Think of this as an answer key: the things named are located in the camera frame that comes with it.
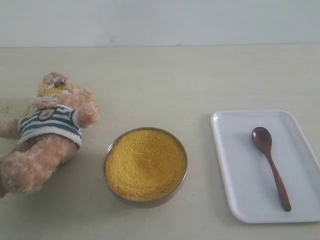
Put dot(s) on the metal bowl of yellow millet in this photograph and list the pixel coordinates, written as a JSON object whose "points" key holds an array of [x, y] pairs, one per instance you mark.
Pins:
{"points": [[145, 167]]}

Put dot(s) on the white rectangular plastic tray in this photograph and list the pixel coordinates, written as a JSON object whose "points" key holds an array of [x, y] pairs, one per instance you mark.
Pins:
{"points": [[248, 180]]}

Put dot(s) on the plush teddy bear striped shirt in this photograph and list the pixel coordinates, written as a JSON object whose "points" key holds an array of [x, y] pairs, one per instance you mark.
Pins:
{"points": [[47, 138]]}

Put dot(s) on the dark brown wooden spoon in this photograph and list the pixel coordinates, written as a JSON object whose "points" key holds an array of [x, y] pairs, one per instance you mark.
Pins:
{"points": [[262, 139]]}

